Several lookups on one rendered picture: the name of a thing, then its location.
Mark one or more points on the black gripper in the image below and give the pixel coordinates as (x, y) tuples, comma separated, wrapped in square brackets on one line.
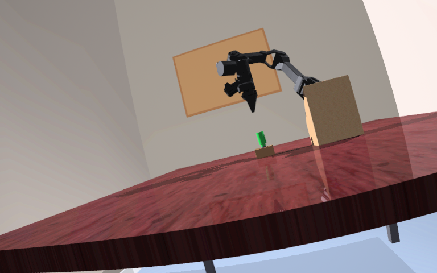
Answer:
[(246, 85)]

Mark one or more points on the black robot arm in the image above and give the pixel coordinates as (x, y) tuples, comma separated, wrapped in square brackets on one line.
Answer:
[(239, 63)]

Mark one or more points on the dark green marker cap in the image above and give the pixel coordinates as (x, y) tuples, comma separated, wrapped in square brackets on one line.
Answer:
[(261, 138)]

